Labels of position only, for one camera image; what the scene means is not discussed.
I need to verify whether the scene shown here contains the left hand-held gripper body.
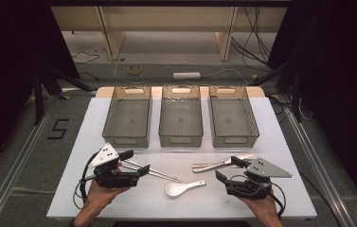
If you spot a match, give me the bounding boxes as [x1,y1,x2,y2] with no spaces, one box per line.
[88,142,141,189]

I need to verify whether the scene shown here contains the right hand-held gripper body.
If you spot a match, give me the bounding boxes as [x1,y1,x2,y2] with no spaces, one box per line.
[224,157,293,201]

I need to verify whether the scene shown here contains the metal fork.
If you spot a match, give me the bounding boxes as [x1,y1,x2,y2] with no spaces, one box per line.
[190,162,231,169]
[191,153,258,174]

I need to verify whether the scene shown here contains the grey translucent plastic bin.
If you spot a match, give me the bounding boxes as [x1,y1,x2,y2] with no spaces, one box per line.
[158,84,205,148]
[101,85,152,149]
[208,85,260,148]

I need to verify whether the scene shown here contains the white ceramic spoon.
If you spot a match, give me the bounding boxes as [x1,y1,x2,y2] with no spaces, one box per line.
[165,179,207,198]

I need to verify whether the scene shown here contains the person's right hand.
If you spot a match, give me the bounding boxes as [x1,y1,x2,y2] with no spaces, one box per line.
[237,188,278,219]

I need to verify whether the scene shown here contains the person's left hand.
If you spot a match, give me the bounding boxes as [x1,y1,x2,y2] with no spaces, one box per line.
[84,178,133,212]

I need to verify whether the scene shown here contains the black metal stand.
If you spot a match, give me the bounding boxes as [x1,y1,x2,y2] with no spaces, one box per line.
[247,58,304,123]

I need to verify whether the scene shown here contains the yellow tape roll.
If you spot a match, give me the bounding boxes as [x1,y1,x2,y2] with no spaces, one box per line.
[126,63,144,77]

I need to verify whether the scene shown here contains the black tripod stand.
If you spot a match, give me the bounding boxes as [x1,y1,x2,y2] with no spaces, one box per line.
[32,63,93,126]

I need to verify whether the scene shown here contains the white power strip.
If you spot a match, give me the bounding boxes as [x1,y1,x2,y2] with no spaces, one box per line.
[172,71,202,80]

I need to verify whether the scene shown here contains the beige wooden desk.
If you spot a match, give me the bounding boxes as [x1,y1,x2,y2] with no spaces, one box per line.
[50,6,288,62]

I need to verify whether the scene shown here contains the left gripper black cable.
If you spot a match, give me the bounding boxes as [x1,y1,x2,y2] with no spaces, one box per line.
[72,151,100,211]

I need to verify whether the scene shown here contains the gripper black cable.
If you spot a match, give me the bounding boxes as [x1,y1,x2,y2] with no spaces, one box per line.
[72,151,100,211]
[265,182,288,219]

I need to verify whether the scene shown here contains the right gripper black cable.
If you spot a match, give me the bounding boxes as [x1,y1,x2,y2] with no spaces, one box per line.
[265,182,288,219]

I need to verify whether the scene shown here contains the aluminium floor rail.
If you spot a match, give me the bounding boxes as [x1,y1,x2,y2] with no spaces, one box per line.
[277,94,357,227]
[0,93,63,227]

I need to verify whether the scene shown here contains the long black floor cable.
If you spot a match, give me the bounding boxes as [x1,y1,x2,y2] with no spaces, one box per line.
[298,170,343,227]

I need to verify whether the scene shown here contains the white power cable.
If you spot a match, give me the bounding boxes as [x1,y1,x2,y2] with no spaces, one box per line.
[113,58,254,87]

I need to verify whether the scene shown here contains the thin black floor cable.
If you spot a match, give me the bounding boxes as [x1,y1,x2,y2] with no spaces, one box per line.
[71,50,101,66]

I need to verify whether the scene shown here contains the bundle of black cables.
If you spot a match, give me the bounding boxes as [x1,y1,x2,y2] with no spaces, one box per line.
[230,6,273,69]

